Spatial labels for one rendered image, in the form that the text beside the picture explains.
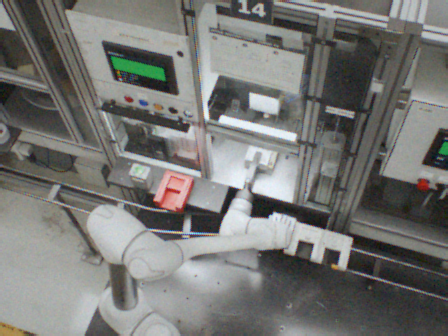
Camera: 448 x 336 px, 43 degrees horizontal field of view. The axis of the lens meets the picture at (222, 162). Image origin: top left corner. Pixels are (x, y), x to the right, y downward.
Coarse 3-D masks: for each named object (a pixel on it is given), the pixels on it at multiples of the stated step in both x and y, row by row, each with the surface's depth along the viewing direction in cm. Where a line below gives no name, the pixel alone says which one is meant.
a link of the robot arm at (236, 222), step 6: (234, 210) 226; (228, 216) 225; (234, 216) 224; (240, 216) 224; (246, 216) 224; (228, 222) 223; (234, 222) 222; (240, 222) 221; (246, 222) 221; (222, 228) 224; (228, 228) 222; (234, 228) 221; (240, 228) 220; (246, 228) 219; (222, 234) 222; (228, 234) 221; (234, 234) 221; (240, 234) 220
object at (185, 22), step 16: (176, 0) 161; (320, 16) 149; (336, 16) 148; (192, 32) 171; (320, 32) 153; (192, 48) 177; (320, 48) 159; (192, 64) 184; (320, 80) 170; (320, 96) 177; (304, 128) 194; (208, 144) 228; (208, 160) 237; (208, 176) 250; (304, 176) 222
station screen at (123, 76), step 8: (112, 56) 189; (120, 56) 188; (128, 56) 186; (112, 64) 193; (144, 64) 187; (152, 64) 186; (160, 64) 184; (120, 72) 196; (128, 72) 194; (120, 80) 200; (128, 80) 199; (136, 80) 197; (144, 80) 195; (152, 80) 194; (160, 80) 192; (152, 88) 198; (160, 88) 196; (168, 88) 195
